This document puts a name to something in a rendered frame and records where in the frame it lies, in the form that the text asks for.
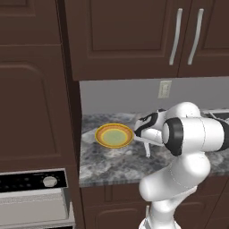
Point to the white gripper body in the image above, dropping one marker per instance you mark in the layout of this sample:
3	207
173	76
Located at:
150	137

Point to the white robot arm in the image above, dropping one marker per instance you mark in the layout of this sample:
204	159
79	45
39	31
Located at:
184	134

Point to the yellow plate with orange rim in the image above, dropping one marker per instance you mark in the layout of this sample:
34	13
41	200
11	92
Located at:
114	136

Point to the white oven knob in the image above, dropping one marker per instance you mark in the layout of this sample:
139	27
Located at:
49	181

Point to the steel oven with black panel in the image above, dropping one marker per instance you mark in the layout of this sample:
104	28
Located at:
29	205

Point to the dark brown drawer front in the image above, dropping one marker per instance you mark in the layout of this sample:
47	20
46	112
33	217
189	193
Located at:
119	195

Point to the steel sink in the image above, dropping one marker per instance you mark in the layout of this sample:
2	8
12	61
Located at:
217	113

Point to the dark brown base cupboard door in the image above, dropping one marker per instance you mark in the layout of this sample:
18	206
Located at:
208	208
116	217

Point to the wide dark brown cupboard door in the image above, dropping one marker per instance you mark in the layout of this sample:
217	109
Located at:
128	35

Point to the narrow dark brown cupboard door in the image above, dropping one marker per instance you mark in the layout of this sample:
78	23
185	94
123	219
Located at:
214	35

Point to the large dark brown tall-unit door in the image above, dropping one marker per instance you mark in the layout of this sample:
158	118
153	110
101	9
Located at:
29	107

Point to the small dark brown tall-unit door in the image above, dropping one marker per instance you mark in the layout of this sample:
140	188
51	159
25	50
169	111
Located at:
27	21

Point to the white wall outlet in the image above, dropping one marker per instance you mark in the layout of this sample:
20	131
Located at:
164	89

